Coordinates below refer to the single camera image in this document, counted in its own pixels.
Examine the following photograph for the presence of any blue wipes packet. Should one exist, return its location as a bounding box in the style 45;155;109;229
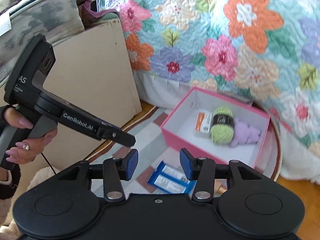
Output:
148;161;196;194

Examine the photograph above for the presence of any green yarn ball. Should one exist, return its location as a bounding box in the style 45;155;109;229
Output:
210;106;234;145

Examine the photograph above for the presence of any orange white small box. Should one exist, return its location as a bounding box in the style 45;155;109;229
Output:
194;112;213;138

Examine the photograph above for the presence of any purple plush toy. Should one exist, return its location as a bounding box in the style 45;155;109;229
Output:
229;119;261;147

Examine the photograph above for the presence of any foundation bottle gold cap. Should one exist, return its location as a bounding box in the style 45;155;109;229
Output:
214;179;227;197

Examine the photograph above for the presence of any person left hand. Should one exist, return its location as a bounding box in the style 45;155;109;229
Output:
3;107;57;165

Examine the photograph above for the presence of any striped checkered rug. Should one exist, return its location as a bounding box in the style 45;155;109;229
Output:
85;101;282;201

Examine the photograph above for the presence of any pink cardboard box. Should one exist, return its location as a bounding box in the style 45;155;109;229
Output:
161;88;270;167

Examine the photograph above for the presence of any beige cabinet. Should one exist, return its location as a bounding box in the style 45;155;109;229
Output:
0;17;143;225

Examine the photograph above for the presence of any white bed skirt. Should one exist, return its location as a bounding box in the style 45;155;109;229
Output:
133;70;319;184

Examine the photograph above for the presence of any grey patterned cushion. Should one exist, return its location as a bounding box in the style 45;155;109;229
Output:
1;0;91;83

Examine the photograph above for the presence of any floral quilt bedspread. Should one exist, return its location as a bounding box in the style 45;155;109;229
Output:
100;0;320;156

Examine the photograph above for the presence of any black cable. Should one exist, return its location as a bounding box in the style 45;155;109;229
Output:
39;152;58;176

